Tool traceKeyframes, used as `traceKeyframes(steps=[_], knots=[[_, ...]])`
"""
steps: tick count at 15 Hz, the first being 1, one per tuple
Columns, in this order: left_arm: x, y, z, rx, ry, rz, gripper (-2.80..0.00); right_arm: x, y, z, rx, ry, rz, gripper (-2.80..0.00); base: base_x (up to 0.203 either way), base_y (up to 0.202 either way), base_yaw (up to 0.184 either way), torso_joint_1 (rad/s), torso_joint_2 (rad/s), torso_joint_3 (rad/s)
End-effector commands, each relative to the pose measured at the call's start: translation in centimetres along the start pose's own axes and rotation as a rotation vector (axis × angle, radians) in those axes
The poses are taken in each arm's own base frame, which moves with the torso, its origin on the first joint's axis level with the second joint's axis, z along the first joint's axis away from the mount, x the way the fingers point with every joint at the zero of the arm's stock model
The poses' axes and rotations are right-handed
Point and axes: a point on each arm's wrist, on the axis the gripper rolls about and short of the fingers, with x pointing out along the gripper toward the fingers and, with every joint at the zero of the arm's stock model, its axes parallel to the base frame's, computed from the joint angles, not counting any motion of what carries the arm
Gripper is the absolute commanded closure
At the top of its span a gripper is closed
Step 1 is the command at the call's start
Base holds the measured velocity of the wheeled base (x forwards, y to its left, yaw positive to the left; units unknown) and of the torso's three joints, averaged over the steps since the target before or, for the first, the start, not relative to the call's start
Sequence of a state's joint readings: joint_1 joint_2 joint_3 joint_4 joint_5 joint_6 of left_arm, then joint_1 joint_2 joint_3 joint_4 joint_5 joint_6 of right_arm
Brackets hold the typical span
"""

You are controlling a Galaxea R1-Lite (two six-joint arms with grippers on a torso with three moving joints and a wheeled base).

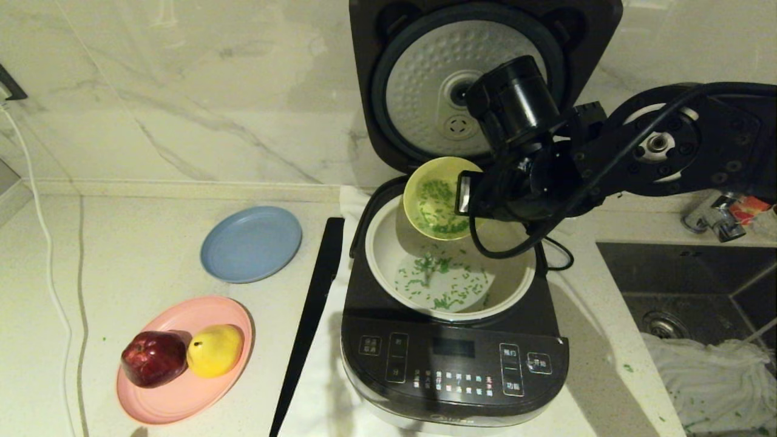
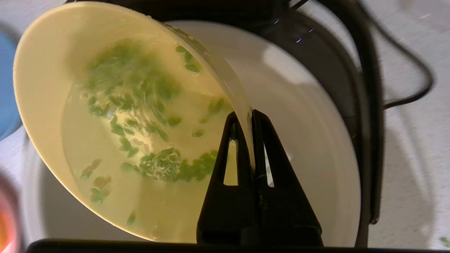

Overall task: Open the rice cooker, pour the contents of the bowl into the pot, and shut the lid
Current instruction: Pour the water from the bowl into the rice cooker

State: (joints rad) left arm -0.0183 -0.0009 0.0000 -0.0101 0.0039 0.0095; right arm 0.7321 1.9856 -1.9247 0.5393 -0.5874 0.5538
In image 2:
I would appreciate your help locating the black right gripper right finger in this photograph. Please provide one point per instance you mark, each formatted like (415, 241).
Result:
(288, 218)

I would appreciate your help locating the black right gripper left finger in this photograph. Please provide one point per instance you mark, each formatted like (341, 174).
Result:
(225, 214)

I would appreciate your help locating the chopped green onions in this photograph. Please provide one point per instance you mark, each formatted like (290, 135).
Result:
(140, 105)

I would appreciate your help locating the yellow bowl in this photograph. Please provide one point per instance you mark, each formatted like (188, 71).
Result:
(45, 88)

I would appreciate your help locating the pink plate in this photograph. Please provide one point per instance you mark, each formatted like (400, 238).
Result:
(7, 218)

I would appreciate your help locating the blue plate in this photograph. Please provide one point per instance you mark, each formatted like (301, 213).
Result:
(7, 88)

